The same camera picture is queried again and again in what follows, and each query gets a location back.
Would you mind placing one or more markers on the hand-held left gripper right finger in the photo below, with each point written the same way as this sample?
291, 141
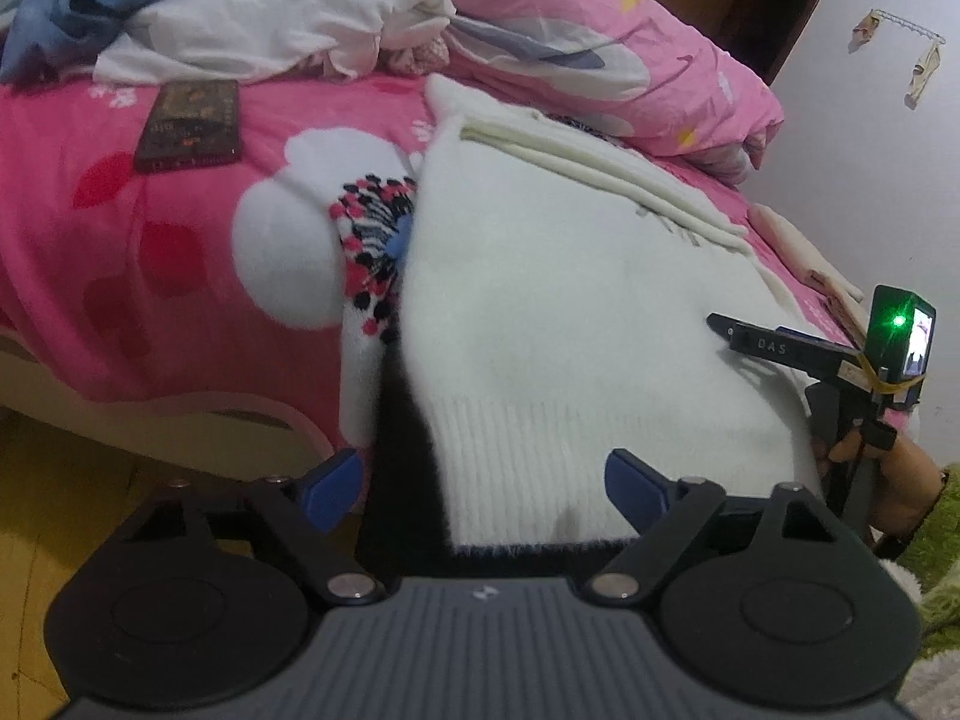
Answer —
634, 493

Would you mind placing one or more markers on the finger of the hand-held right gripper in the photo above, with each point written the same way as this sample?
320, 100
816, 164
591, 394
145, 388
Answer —
793, 331
726, 331

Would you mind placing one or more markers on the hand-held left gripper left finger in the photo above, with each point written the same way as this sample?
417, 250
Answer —
330, 489

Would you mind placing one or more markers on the white deer print sweater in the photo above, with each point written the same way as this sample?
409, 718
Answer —
570, 300

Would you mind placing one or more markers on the person's right forearm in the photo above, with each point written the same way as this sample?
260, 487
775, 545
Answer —
937, 547

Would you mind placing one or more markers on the person's right hand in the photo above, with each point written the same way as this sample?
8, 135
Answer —
911, 487

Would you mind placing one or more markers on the pink floral blanket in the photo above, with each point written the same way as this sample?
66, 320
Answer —
112, 262

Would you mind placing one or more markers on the brown wooden door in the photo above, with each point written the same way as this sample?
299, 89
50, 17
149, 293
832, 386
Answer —
757, 7

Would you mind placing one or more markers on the pink patterned quilt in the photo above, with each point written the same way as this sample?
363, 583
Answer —
585, 30

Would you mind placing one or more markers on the dark patterned flat box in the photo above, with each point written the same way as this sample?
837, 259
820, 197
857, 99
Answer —
191, 124

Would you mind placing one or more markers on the pink lattice patterned cloth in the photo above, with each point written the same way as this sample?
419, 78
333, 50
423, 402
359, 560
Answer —
420, 58

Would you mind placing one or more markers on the white crumpled cloth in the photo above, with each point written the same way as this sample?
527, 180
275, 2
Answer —
262, 22

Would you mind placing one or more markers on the blue garment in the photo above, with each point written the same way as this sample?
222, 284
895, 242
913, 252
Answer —
75, 7

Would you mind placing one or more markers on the white pink bed frame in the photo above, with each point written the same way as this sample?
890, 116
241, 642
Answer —
150, 420

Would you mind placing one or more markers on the wall hook rack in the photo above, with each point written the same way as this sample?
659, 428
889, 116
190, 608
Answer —
922, 67

